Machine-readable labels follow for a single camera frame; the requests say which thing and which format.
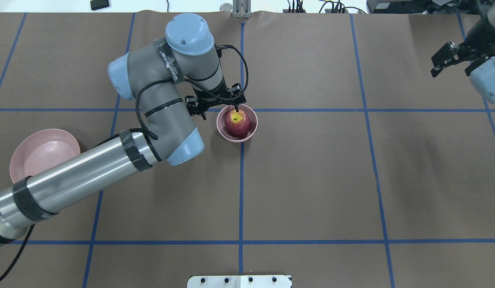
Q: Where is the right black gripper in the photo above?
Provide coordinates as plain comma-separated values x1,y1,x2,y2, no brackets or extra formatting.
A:
431,24,495,77

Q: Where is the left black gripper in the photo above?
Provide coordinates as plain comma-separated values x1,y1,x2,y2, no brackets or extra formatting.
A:
185,78,242,120

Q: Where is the pink bowl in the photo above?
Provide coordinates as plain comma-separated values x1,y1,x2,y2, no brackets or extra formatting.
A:
216,104,258,143

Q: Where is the red apple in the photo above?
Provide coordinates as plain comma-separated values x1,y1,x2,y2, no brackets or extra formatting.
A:
223,109,251,138

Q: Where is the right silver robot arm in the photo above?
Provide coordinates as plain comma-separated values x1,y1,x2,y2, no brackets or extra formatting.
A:
431,1,495,104

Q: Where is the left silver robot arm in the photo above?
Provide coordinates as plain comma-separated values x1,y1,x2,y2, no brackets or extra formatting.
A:
0,13,246,247

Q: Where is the pink plate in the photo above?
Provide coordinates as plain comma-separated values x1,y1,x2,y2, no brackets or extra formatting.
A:
9,129,81,183

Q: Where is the small black square device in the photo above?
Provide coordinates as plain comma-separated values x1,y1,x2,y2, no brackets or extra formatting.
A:
89,0,110,11

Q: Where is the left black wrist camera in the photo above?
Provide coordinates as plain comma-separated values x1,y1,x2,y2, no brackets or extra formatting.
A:
227,83,246,105

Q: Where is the aluminium frame post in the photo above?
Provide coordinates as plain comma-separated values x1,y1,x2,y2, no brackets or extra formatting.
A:
232,0,252,19

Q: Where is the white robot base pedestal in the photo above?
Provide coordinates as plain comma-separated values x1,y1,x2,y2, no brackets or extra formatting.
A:
187,275,293,288

